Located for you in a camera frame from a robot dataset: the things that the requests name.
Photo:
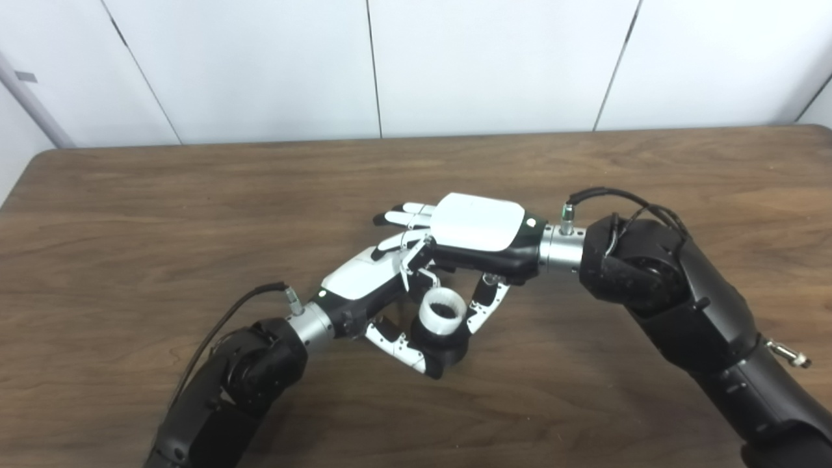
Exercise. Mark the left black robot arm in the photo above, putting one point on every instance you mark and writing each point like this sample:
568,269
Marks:
240,383

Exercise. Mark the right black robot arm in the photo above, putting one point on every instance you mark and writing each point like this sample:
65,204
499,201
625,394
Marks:
676,305

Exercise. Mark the small grey wall tag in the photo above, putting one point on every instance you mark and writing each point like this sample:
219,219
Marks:
26,76

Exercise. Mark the round black part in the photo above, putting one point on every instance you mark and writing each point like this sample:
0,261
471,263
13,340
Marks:
448,351

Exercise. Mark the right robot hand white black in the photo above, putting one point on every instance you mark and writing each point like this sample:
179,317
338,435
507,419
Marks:
478,221

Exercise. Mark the grey wall corner strip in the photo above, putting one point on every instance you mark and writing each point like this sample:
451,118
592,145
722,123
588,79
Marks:
32,104

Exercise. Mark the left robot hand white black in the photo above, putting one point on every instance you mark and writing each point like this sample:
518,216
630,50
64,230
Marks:
361,276

